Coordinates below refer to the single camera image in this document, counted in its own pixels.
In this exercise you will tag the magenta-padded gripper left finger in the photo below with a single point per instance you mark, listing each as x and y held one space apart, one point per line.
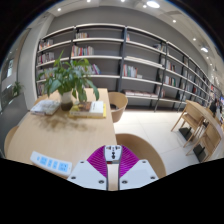
86 175

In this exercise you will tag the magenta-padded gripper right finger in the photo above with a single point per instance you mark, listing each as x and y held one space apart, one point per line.
136 173

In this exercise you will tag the white power strip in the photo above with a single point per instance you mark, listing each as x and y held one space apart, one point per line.
50 163

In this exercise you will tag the yellow book stack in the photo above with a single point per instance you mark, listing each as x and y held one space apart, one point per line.
90 109

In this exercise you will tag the wooden side table set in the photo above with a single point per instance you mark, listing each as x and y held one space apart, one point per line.
196 115

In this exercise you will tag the grey partition panel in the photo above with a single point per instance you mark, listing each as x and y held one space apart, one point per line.
11 116

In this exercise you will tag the green potted plant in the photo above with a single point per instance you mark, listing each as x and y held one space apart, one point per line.
68 78

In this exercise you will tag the person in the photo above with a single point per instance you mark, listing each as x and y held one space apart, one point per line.
213 106

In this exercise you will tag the small green floor plant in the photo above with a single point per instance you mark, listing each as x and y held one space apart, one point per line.
16 88

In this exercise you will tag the grey bookshelf unit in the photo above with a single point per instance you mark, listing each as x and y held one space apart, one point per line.
140 46

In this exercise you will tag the ceiling lights group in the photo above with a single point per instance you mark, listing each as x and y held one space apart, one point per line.
153 4

